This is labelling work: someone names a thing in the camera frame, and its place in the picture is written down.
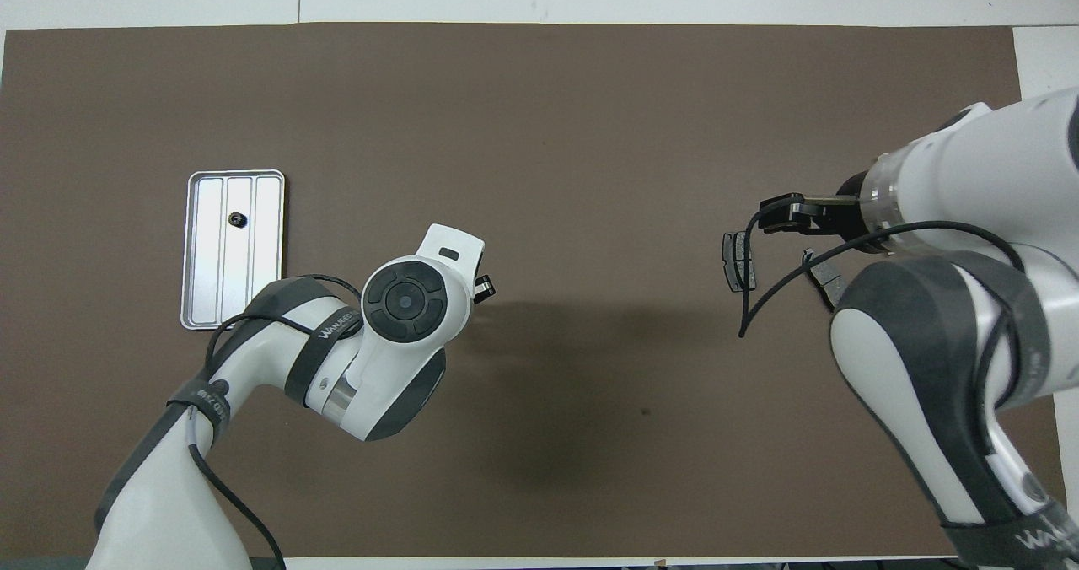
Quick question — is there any silver metal tray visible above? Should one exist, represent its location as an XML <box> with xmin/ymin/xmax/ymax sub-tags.
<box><xmin>180</xmin><ymin>170</ymin><xmax>286</xmax><ymax>331</ymax></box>

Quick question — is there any brown table mat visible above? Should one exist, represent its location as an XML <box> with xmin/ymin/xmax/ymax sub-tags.
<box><xmin>0</xmin><ymin>24</ymin><xmax>1070</xmax><ymax>559</ymax></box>

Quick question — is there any dark grey brake pad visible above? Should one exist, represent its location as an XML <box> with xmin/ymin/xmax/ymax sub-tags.
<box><xmin>722</xmin><ymin>231</ymin><xmax>757</xmax><ymax>293</ymax></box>
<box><xmin>802</xmin><ymin>248</ymin><xmax>845</xmax><ymax>310</ymax></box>

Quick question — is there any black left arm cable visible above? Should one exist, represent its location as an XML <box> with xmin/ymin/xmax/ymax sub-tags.
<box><xmin>187</xmin><ymin>273</ymin><xmax>363</xmax><ymax>570</ymax></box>

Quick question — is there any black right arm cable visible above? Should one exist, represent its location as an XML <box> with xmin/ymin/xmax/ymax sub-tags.
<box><xmin>738</xmin><ymin>203</ymin><xmax>1029</xmax><ymax>339</ymax></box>

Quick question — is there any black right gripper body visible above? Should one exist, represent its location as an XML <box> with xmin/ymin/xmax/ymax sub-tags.
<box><xmin>801</xmin><ymin>174</ymin><xmax>882</xmax><ymax>246</ymax></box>

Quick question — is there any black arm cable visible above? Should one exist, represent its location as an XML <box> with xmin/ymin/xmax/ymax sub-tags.
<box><xmin>738</xmin><ymin>203</ymin><xmax>1029</xmax><ymax>339</ymax></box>
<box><xmin>187</xmin><ymin>273</ymin><xmax>363</xmax><ymax>570</ymax></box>

